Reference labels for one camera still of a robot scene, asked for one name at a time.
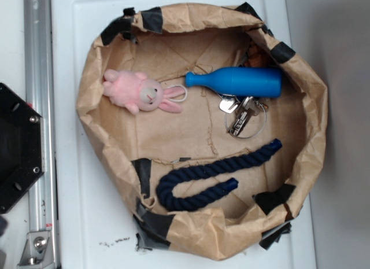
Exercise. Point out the brown paper bag basket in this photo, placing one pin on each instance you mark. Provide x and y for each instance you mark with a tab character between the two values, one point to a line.
189	184

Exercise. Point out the silver keys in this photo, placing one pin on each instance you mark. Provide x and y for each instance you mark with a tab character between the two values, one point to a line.
239	112

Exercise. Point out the pink plush bunny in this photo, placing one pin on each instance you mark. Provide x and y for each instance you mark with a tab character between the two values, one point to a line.
135	92

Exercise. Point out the blue plastic bottle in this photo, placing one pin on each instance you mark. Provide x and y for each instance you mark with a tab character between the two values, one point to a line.
240	81

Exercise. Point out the white tray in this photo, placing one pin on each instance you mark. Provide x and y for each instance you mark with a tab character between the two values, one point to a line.
96	229

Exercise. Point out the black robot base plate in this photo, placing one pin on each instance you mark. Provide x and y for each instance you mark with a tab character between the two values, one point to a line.
21	148

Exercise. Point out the aluminium extrusion rail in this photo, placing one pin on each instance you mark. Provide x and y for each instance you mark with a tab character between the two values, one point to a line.
43	208

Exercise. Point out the metal corner bracket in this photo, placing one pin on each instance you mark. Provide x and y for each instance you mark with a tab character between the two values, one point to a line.
38	251

